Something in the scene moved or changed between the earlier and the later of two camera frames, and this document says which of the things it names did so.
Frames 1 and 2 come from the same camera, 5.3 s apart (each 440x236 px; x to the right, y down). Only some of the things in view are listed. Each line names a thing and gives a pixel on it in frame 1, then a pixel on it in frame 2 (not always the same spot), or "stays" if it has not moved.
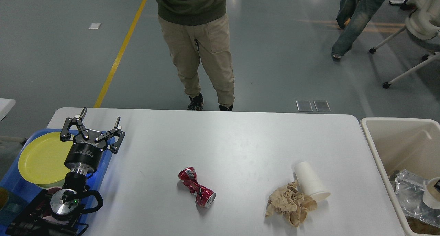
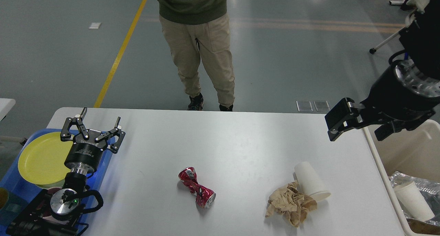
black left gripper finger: (116, 145) stays
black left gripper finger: (66, 136) stays
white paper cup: (431, 195) to (411, 197)
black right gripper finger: (437, 185) to (345, 116)
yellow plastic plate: (42, 161) stays
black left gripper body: (85, 156) stays
